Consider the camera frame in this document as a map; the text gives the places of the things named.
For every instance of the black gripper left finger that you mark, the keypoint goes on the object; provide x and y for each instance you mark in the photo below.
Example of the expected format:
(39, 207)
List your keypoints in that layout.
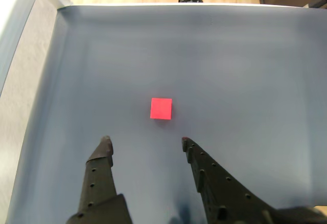
(98, 183)

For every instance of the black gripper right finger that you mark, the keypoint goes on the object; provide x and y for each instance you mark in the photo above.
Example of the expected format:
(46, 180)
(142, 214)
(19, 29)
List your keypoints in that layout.
(219, 193)

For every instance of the red cube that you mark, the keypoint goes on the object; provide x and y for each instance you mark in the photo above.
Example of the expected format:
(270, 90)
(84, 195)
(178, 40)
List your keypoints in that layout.
(161, 108)

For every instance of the beige fabric panel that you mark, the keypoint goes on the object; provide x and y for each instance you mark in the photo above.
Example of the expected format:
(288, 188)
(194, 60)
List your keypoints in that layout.
(23, 86)

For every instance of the grey table mat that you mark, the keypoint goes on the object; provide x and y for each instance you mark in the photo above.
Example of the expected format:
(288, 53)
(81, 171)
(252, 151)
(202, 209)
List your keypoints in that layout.
(204, 55)

